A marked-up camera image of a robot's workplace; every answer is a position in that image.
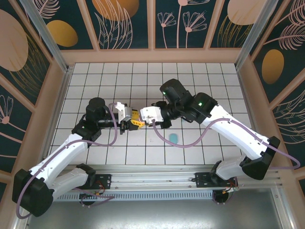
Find teal earbud charging case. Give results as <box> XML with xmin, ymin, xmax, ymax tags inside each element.
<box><xmin>168</xmin><ymin>133</ymin><xmax>180</xmax><ymax>146</ymax></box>

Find wall panel golden oval feather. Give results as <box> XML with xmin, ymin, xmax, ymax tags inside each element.
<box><xmin>251</xmin><ymin>0</ymin><xmax>305</xmax><ymax>104</ymax></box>

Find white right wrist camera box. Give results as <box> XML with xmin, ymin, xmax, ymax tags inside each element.
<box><xmin>140</xmin><ymin>106</ymin><xmax>164</xmax><ymax>125</ymax></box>

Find wall panel with golden oval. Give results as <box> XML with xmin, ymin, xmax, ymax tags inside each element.
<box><xmin>35</xmin><ymin>0</ymin><xmax>96</xmax><ymax>51</ymax></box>

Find aluminium frame rail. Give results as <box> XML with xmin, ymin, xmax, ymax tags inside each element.
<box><xmin>13</xmin><ymin>201</ymin><xmax>33</xmax><ymax>229</ymax></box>
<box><xmin>274</xmin><ymin>188</ymin><xmax>295</xmax><ymax>229</ymax></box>

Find wall panel pink leaf lines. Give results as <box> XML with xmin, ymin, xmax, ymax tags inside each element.
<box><xmin>271</xmin><ymin>88</ymin><xmax>305</xmax><ymax>170</ymax></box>

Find wall panel with pink flowers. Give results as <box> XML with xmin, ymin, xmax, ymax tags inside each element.
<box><xmin>154</xmin><ymin>0</ymin><xmax>221</xmax><ymax>49</ymax></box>

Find wall panel single pink flower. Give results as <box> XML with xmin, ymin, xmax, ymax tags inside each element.
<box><xmin>0</xmin><ymin>83</ymin><xmax>34</xmax><ymax>174</ymax></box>

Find wall panel peach disc gold leaf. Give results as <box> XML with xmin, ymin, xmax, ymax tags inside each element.
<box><xmin>209</xmin><ymin>0</ymin><xmax>270</xmax><ymax>48</ymax></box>

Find wall panel orange circle leaves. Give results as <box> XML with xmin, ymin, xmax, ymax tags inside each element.
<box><xmin>85</xmin><ymin>0</ymin><xmax>153</xmax><ymax>50</ymax></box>

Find aluminium table edge rail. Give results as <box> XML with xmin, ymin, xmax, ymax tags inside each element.
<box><xmin>42</xmin><ymin>68</ymin><xmax>72</xmax><ymax>167</ymax></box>
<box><xmin>235</xmin><ymin>68</ymin><xmax>271</xmax><ymax>169</ymax></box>

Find aluminium frame post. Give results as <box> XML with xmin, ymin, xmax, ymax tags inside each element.
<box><xmin>234</xmin><ymin>0</ymin><xmax>284</xmax><ymax>70</ymax></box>
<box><xmin>20</xmin><ymin>0</ymin><xmax>71</xmax><ymax>73</ymax></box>

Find grey slotted cable duct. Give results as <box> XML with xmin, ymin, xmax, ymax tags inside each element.
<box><xmin>53</xmin><ymin>190</ymin><xmax>215</xmax><ymax>201</ymax></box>

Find wall panel large peach circle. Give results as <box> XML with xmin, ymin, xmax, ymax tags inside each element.
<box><xmin>0</xmin><ymin>0</ymin><xmax>52</xmax><ymax>107</ymax></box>

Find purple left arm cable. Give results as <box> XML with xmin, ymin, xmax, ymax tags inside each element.
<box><xmin>15</xmin><ymin>102</ymin><xmax>120</xmax><ymax>219</ymax></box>

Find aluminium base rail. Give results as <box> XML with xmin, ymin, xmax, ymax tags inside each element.
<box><xmin>66</xmin><ymin>164</ymin><xmax>283</xmax><ymax>191</ymax></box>

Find grey metal sheet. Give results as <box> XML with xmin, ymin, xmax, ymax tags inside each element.
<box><xmin>23</xmin><ymin>188</ymin><xmax>286</xmax><ymax>229</ymax></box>

